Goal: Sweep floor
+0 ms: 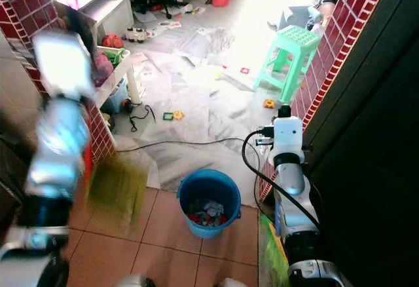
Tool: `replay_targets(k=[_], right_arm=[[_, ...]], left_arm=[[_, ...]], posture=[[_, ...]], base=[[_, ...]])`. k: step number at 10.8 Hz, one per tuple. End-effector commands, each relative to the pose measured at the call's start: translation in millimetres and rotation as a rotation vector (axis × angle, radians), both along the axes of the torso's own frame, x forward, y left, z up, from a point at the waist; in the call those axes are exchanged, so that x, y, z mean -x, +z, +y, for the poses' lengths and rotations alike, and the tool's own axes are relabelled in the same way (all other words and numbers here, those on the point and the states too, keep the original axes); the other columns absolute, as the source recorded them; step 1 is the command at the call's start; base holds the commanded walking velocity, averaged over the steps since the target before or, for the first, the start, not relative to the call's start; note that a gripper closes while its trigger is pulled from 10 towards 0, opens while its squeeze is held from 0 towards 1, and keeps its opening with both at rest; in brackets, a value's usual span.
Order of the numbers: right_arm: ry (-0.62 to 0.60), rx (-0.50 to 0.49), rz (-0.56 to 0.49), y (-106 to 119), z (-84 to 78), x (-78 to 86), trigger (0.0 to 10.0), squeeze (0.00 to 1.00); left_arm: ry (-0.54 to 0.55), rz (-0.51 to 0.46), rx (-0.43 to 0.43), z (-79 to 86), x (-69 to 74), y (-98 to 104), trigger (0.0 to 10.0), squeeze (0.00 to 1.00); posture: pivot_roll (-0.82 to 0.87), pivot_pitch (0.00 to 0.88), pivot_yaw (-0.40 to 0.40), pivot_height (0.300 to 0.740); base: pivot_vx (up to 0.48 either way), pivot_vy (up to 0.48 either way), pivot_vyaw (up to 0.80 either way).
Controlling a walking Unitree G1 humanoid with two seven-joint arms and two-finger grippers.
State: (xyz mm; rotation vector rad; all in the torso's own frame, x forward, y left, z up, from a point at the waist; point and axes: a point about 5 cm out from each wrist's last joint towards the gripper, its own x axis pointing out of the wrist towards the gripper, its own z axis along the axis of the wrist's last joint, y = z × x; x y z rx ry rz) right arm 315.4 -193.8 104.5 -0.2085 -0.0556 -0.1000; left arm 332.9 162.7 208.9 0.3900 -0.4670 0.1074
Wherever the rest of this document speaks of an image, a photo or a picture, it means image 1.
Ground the olive bristle broom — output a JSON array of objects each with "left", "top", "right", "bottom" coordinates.
[{"left": 82, "top": 138, "right": 149, "bottom": 233}]

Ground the person lying on floor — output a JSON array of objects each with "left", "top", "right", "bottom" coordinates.
[{"left": 313, "top": 0, "right": 349, "bottom": 27}]

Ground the green plastic stool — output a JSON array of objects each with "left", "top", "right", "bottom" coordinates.
[{"left": 254, "top": 25, "right": 322, "bottom": 104}]

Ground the grey plastic bin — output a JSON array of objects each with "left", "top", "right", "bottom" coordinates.
[{"left": 278, "top": 5, "right": 320, "bottom": 32}]

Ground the rubbish in bucket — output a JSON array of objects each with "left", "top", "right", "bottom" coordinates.
[{"left": 187, "top": 199, "right": 227, "bottom": 227}]

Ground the blue plastic bucket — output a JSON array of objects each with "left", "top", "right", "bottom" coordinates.
[{"left": 176, "top": 168, "right": 242, "bottom": 239}]

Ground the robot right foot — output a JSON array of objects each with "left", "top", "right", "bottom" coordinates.
[{"left": 217, "top": 278, "right": 253, "bottom": 287}]

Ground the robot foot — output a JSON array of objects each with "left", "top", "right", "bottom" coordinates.
[
  {"left": 119, "top": 274, "right": 154, "bottom": 287},
  {"left": 217, "top": 278, "right": 253, "bottom": 287}
]

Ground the red item in basket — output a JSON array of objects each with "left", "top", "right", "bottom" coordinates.
[{"left": 103, "top": 34, "right": 124, "bottom": 49}]

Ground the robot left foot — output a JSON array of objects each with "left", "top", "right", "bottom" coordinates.
[{"left": 119, "top": 274, "right": 154, "bottom": 287}]

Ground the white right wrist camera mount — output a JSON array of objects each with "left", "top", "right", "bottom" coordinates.
[{"left": 271, "top": 116, "right": 304, "bottom": 159}]

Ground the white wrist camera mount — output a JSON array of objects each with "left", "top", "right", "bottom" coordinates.
[
  {"left": 271, "top": 116, "right": 304, "bottom": 159},
  {"left": 31, "top": 30, "right": 97, "bottom": 102}
]

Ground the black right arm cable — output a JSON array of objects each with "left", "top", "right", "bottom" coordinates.
[{"left": 240, "top": 127, "right": 323, "bottom": 233}]

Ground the long black floor cable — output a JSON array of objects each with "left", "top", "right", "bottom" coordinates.
[{"left": 113, "top": 137, "right": 263, "bottom": 199}]

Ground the short black cable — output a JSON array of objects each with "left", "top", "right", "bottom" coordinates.
[{"left": 128, "top": 105, "right": 153, "bottom": 132}]

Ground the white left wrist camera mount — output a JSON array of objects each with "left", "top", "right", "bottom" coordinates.
[{"left": 31, "top": 30, "right": 97, "bottom": 102}]

